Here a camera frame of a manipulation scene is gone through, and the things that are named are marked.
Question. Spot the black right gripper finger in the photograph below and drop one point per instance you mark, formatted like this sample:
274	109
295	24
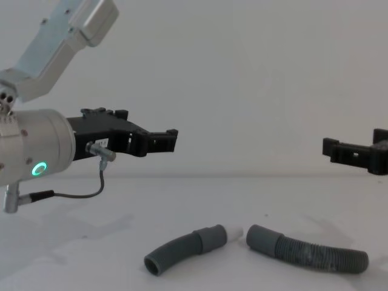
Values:
348	157
342	143

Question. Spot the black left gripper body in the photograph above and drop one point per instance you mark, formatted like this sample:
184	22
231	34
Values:
100	130

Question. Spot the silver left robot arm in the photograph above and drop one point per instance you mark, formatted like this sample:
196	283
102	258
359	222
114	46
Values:
36	145

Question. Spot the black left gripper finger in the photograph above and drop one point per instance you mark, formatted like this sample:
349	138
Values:
160	135
162	146

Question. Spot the white table cloth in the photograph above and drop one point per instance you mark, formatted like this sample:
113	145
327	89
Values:
91	257

